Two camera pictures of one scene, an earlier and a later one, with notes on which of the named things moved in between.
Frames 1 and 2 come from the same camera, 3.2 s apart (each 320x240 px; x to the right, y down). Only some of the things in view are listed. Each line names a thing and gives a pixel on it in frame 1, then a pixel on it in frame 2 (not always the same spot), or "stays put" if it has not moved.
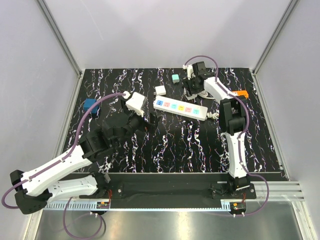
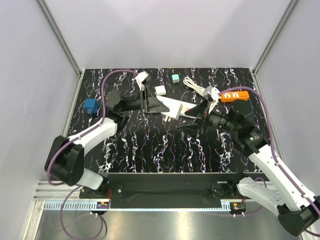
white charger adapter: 160,90 stays put
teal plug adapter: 175,78 stays put
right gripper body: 191,84 → 217,121
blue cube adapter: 88,102 stays put
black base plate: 197,190 stays put
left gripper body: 138,122 → 132,104
